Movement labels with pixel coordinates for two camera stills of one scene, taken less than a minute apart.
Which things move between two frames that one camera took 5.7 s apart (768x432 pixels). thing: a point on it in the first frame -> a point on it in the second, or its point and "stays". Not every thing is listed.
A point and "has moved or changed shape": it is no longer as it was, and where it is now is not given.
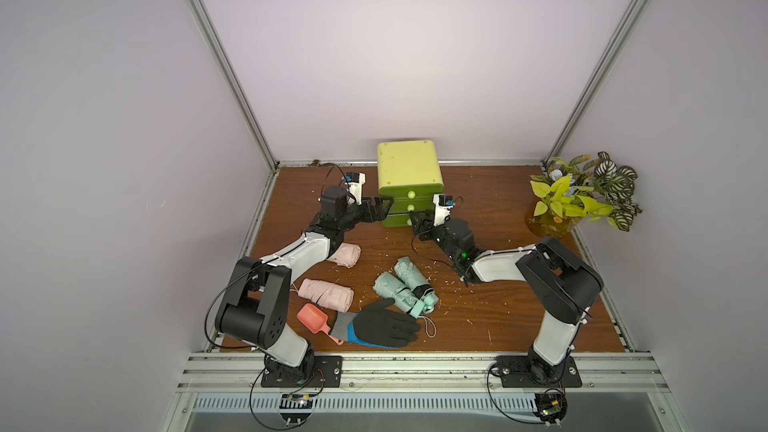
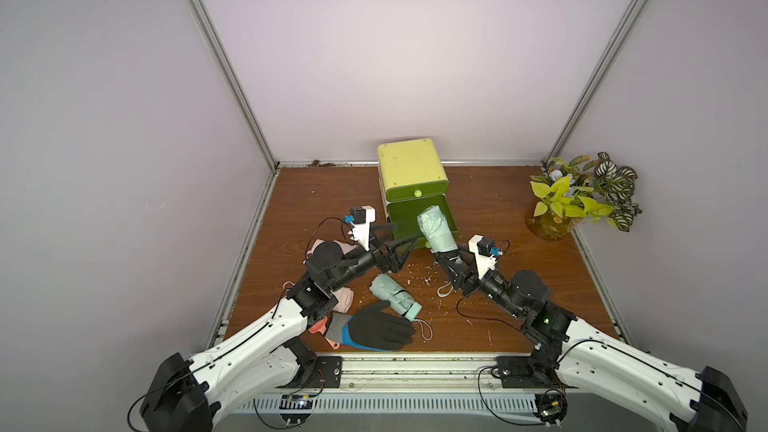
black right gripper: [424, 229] -> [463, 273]
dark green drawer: [401, 206] has moved or changed shape
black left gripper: [377, 215] -> [380, 251]
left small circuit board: [295, 408] stays
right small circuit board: [551, 407] stays
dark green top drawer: [410, 190] has moved or changed shape
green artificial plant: [599, 187] stays
